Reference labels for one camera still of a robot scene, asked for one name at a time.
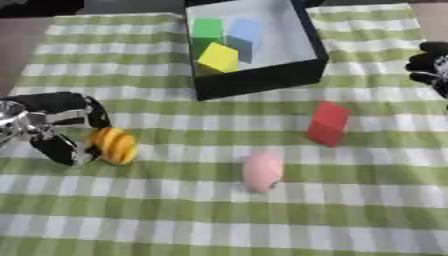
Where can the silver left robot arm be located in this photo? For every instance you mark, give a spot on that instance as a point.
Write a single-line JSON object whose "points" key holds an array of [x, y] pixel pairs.
{"points": [[11, 121]]}

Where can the black box white inside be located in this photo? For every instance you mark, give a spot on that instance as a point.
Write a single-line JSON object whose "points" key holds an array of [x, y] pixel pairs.
{"points": [[256, 46]]}

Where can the orange striped toy fruit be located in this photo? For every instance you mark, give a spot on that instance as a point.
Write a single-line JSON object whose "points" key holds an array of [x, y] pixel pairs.
{"points": [[114, 145]]}

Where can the yellow block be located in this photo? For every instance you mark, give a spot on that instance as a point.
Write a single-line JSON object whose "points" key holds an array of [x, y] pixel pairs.
{"points": [[219, 58]]}

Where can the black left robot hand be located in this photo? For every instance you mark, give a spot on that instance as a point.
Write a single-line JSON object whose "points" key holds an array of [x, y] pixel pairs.
{"points": [[55, 101]]}

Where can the green block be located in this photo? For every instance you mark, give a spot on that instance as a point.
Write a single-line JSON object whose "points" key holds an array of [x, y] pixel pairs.
{"points": [[207, 35]]}

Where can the red block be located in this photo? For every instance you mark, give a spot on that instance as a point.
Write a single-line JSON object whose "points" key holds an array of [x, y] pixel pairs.
{"points": [[328, 124]]}

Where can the blue block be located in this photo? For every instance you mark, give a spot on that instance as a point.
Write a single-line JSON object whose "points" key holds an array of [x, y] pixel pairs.
{"points": [[244, 37]]}

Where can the pink soft toy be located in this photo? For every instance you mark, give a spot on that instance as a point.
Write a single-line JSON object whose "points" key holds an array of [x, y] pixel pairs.
{"points": [[262, 171]]}

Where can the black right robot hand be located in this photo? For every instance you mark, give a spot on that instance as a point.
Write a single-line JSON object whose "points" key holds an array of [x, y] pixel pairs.
{"points": [[429, 63]]}

